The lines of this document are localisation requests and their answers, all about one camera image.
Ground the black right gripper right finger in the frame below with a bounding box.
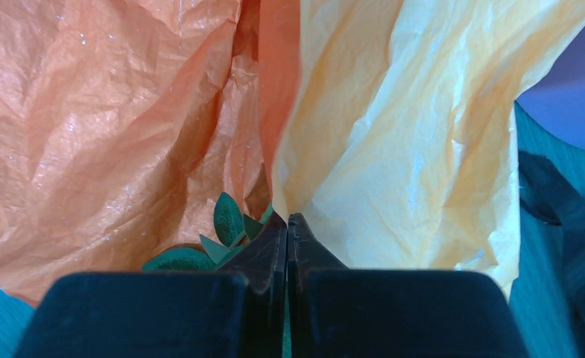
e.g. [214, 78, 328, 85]
[288, 214, 528, 357]

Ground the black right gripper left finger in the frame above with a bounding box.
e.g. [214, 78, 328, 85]
[15, 215, 287, 357]

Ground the orange flower bouquet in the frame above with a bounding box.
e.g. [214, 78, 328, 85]
[142, 192, 273, 271]

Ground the orange yellow wrapping paper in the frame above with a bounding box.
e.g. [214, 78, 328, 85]
[0, 1, 585, 304]

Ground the black printed ribbon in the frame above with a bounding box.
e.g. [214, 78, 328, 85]
[518, 150, 585, 327]

